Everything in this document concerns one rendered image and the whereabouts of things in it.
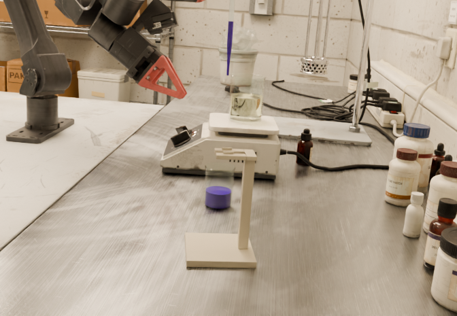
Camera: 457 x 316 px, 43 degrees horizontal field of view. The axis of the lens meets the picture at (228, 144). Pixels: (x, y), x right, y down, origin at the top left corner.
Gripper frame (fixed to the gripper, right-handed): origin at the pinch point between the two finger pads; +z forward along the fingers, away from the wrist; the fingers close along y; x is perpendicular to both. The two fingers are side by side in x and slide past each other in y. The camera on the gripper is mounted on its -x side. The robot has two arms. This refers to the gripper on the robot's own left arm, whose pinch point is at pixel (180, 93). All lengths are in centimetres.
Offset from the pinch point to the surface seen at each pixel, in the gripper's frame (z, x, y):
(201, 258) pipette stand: 17.5, 9.3, -42.1
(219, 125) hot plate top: 9.3, -0.9, -9.0
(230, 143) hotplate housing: 12.6, 0.1, -10.0
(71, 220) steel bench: 2.5, 19.3, -32.5
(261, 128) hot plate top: 15.0, -5.0, -8.5
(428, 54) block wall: 39, -45, 48
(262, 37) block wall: -5, -36, 232
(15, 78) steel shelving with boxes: -91, 68, 201
